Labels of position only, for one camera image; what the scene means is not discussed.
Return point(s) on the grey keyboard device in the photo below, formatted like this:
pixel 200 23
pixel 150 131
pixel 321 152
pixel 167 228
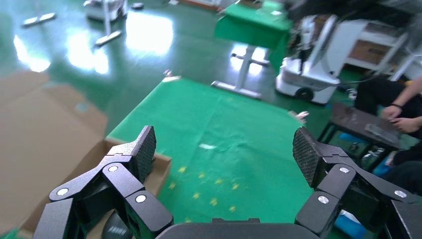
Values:
pixel 382 133

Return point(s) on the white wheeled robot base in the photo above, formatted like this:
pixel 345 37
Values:
pixel 310 79

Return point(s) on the green table cloth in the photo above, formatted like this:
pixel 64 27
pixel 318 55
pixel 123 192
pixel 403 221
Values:
pixel 214 125

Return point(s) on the open brown cardboard box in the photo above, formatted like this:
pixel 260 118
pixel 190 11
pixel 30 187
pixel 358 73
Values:
pixel 43 138

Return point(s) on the silver binder clip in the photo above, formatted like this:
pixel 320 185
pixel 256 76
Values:
pixel 300 115

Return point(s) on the black low bench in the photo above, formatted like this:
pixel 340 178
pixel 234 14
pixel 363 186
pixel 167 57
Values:
pixel 346 118

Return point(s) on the grey floor bar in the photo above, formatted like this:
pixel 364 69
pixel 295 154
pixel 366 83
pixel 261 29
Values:
pixel 39 19

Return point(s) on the blue plastic object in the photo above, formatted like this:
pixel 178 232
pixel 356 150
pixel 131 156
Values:
pixel 349 226

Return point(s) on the bystander bare hand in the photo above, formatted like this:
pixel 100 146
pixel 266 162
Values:
pixel 410 124
pixel 392 112

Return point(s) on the small white paper scrap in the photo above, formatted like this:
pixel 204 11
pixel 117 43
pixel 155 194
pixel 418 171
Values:
pixel 207 146

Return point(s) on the white stand with foot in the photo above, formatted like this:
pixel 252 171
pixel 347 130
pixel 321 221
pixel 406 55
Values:
pixel 107 13

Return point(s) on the seated person in black clothes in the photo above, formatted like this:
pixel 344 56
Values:
pixel 372 95

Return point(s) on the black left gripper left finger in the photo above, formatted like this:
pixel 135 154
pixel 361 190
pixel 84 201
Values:
pixel 123 183

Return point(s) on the bystander bare forearm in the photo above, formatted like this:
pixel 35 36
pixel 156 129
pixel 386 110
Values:
pixel 410 92

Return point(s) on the green covered table white legs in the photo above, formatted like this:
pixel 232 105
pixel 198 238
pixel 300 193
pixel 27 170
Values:
pixel 254 23

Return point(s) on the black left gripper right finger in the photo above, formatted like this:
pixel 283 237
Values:
pixel 334 178

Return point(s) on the white shelf cart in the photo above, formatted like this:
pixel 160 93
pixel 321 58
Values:
pixel 376 33

